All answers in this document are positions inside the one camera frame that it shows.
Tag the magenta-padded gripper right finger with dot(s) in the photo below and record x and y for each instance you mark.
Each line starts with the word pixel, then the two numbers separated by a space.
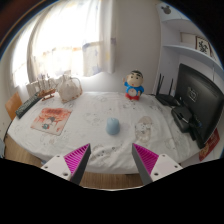
pixel 163 164

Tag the black router with antennas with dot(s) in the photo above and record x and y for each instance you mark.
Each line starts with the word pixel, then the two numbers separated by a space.
pixel 166 98

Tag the orange wooden chair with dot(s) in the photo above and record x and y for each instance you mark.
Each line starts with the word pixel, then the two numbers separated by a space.
pixel 13 106

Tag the white radiator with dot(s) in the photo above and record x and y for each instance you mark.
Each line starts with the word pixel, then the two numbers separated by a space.
pixel 32 88

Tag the wooden model sailing ship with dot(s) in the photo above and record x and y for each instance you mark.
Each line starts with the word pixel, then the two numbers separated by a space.
pixel 46 91

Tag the white shelf unit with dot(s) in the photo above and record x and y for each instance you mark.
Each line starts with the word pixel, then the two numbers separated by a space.
pixel 173 50

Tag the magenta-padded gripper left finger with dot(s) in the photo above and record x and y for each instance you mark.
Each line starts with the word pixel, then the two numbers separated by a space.
pixel 59 165

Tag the black keyboard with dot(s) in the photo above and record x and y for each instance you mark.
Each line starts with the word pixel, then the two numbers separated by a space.
pixel 27 106

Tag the orange printed mouse pad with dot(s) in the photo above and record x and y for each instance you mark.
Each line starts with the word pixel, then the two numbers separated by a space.
pixel 51 120

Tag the cartoon boy figurine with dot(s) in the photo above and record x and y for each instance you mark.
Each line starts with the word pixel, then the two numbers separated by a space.
pixel 134 87

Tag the white star-print curtain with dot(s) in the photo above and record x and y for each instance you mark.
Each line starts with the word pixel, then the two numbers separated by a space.
pixel 66 40

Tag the black box device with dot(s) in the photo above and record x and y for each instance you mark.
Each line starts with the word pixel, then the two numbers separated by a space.
pixel 181 118

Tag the light blue computer mouse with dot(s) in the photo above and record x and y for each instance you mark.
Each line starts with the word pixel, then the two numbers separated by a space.
pixel 113 127

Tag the large white conch shell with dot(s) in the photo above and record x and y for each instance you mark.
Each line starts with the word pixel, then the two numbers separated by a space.
pixel 69 90

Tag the black monitor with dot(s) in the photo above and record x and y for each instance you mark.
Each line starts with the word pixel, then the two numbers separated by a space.
pixel 200 100

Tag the white printed tablecloth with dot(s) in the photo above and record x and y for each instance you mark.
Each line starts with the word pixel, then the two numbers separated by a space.
pixel 90 113

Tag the red printed packet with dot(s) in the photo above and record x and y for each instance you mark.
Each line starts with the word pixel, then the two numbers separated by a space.
pixel 209 146

